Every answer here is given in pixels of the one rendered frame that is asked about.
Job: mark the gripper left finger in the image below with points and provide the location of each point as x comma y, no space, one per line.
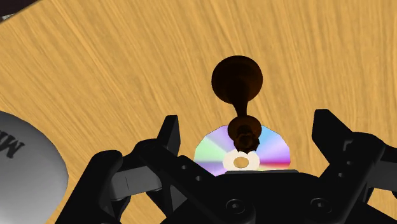
149,173

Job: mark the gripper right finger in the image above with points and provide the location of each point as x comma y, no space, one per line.
350,155

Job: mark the iridescent compact disc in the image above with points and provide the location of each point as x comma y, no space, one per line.
273,149

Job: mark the white rounded container with lettering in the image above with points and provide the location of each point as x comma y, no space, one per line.
28,173

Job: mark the dark brown wooden pepper mill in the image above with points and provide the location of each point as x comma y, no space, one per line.
237,80

